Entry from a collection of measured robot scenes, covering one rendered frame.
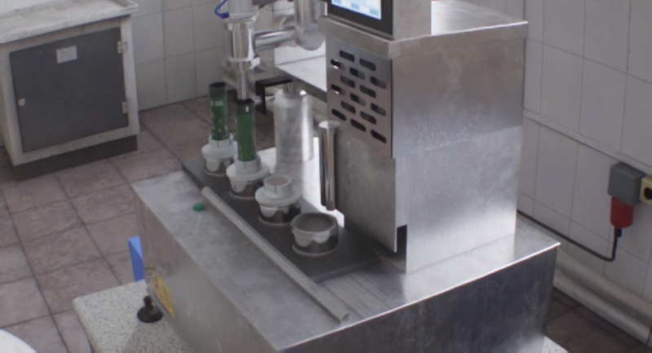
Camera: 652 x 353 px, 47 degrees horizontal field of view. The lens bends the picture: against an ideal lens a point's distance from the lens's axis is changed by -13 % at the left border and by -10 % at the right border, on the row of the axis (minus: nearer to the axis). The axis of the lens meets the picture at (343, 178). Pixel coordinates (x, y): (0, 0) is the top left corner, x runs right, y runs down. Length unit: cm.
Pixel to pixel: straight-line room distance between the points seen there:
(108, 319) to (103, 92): 274
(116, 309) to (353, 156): 67
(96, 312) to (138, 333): 12
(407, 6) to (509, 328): 53
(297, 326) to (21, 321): 213
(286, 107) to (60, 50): 275
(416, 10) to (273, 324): 43
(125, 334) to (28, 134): 274
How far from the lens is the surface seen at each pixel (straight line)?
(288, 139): 150
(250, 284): 115
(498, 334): 126
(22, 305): 320
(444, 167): 113
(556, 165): 295
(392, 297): 111
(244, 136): 133
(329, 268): 115
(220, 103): 142
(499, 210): 123
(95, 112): 427
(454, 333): 119
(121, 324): 159
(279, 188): 125
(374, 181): 113
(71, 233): 367
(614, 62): 264
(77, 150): 436
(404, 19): 102
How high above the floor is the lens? 162
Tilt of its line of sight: 24 degrees down
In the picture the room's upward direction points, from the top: 1 degrees counter-clockwise
